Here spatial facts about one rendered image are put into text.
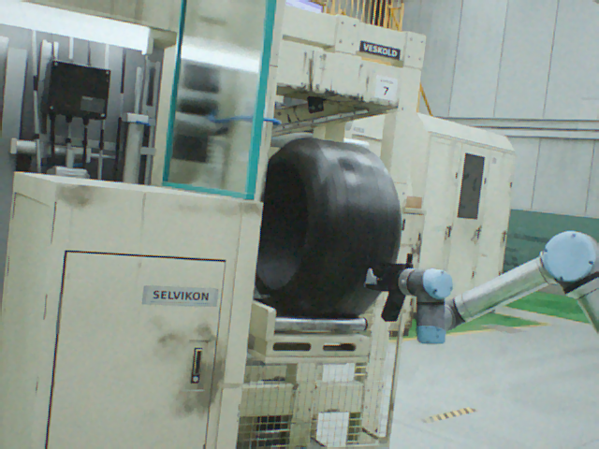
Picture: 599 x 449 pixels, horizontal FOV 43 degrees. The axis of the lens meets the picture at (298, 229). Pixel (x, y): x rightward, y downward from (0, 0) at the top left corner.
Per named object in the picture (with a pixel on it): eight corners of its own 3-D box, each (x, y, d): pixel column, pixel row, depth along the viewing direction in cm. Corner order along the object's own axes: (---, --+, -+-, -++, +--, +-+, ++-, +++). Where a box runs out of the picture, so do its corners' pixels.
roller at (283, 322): (261, 316, 229) (263, 331, 227) (268, 311, 226) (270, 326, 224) (359, 319, 246) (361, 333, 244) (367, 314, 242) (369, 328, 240)
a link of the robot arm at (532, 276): (591, 224, 199) (430, 301, 219) (587, 224, 189) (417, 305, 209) (613, 264, 197) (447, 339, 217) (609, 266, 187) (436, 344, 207)
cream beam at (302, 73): (248, 80, 250) (253, 36, 249) (220, 86, 272) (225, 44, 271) (400, 108, 278) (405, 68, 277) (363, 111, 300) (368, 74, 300)
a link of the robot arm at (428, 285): (431, 303, 193) (430, 269, 194) (405, 300, 203) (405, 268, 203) (456, 301, 197) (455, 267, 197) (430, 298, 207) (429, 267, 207)
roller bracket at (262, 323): (264, 342, 220) (268, 309, 220) (214, 315, 256) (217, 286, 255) (274, 342, 222) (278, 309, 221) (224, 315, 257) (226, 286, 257)
